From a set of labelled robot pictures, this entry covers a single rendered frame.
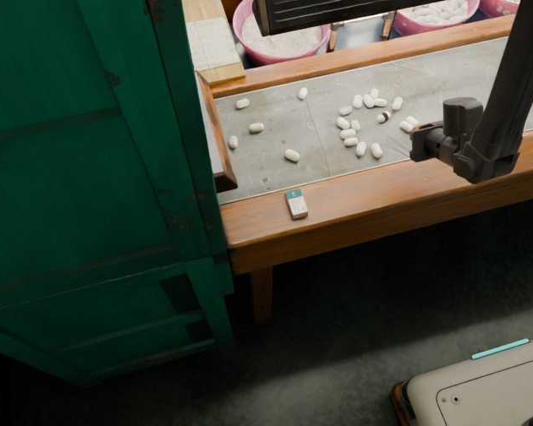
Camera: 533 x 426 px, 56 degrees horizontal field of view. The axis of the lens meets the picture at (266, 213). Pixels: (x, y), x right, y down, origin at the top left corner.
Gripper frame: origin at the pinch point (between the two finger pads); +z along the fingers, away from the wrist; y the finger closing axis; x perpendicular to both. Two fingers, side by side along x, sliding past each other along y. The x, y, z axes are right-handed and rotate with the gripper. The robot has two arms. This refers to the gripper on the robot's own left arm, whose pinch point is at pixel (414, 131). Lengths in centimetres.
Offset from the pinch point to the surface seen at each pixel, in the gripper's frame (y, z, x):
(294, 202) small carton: 28.7, 0.1, 9.4
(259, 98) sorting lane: 27.6, 28.8, -8.4
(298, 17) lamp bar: 22.1, 0.4, -27.6
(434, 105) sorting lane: -14.4, 17.9, 0.7
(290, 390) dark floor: 35, 28, 88
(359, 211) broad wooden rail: 15.4, -2.5, 14.2
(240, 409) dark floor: 52, 27, 89
